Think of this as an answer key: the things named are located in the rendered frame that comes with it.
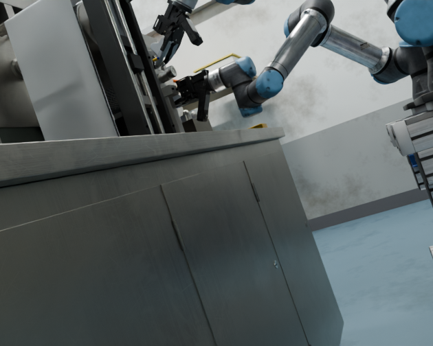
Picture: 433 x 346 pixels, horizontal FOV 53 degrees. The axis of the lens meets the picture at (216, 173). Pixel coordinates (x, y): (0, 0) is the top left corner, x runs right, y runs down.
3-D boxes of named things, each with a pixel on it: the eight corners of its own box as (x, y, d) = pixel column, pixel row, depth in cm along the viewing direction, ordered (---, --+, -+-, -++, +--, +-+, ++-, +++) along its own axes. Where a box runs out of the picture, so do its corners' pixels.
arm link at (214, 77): (230, 88, 153) (223, 87, 145) (219, 94, 154) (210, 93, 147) (223, 68, 153) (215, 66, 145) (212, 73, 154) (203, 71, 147)
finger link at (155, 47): (146, 58, 151) (159, 35, 150) (159, 66, 149) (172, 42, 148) (142, 56, 148) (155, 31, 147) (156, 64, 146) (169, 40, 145)
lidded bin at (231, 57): (252, 80, 414) (244, 57, 414) (242, 76, 381) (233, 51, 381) (213, 97, 428) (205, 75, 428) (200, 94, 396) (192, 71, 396)
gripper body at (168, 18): (161, 34, 154) (176, 1, 151) (181, 45, 152) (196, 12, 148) (150, 30, 147) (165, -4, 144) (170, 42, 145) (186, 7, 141)
